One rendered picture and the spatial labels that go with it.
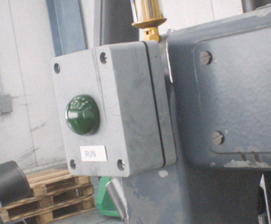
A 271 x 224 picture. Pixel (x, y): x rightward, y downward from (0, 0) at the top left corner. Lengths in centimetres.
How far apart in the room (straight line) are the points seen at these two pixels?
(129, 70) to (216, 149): 8
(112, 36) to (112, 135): 38
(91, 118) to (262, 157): 12
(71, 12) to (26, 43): 82
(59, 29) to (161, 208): 900
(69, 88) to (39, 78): 875
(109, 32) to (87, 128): 37
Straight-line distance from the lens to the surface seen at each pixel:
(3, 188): 109
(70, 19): 910
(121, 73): 40
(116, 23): 78
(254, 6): 51
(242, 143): 39
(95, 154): 42
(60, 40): 941
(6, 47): 899
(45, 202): 626
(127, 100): 40
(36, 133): 910
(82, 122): 41
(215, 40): 39
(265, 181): 64
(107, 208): 605
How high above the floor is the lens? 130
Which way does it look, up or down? 3 degrees down
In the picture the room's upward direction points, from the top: 9 degrees counter-clockwise
